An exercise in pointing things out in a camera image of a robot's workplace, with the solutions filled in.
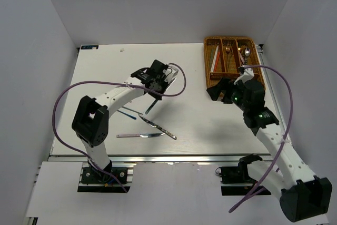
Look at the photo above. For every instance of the woven wicker cutlery tray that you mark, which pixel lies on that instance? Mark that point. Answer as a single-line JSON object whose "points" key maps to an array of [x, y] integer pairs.
{"points": [[223, 70]]}

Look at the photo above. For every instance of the blue label sticker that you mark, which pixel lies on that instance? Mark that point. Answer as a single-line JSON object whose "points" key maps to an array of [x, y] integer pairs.
{"points": [[89, 47]]}

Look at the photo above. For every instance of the pink handled table knife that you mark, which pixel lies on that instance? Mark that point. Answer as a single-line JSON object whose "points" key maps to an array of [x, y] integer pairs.
{"points": [[143, 135]]}

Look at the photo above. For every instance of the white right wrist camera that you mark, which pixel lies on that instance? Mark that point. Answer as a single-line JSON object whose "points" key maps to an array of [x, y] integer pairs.
{"points": [[246, 74]]}

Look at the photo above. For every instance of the teal chopstick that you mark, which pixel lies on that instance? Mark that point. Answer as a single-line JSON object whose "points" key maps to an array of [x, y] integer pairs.
{"points": [[211, 58]]}

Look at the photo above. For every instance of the silver spoon patterned handle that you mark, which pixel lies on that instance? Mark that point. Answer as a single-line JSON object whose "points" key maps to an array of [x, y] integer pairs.
{"points": [[246, 53]]}

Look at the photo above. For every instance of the white chopstick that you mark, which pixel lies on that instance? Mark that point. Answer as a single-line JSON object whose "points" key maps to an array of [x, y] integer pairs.
{"points": [[218, 57], [216, 50]]}

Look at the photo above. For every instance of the gold bowl iridescent spoon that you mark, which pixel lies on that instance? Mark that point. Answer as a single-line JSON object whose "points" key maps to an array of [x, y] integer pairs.
{"points": [[241, 49]]}

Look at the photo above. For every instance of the iridescent rainbow fork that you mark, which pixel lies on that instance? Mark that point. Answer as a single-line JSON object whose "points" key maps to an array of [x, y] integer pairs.
{"points": [[231, 55]]}

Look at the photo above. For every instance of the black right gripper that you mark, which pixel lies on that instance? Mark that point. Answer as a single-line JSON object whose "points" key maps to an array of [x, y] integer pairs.
{"points": [[226, 86]]}

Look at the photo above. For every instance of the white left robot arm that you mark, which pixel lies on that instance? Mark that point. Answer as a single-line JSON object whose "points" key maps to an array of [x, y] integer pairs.
{"points": [[92, 116]]}

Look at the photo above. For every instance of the patterned handle table knife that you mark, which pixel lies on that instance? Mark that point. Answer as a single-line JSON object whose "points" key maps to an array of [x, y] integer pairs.
{"points": [[154, 125]]}

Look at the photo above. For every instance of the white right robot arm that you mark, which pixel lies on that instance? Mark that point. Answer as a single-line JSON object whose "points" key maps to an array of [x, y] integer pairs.
{"points": [[300, 192]]}

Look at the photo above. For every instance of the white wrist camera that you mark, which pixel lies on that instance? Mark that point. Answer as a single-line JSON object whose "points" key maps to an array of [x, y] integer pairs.
{"points": [[246, 74], [171, 72]]}

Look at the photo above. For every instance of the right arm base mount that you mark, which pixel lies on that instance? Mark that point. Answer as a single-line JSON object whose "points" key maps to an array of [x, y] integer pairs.
{"points": [[233, 183]]}

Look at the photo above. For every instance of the rose gold fork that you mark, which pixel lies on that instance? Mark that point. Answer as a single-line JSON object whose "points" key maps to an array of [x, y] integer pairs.
{"points": [[228, 53]]}

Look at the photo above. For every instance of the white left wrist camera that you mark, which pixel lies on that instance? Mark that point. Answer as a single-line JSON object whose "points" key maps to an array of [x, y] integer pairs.
{"points": [[171, 72]]}

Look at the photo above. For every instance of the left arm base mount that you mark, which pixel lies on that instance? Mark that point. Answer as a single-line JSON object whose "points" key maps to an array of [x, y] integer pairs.
{"points": [[93, 181]]}

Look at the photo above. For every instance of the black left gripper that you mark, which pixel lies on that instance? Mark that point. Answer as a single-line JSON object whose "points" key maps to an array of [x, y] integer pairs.
{"points": [[155, 95]]}

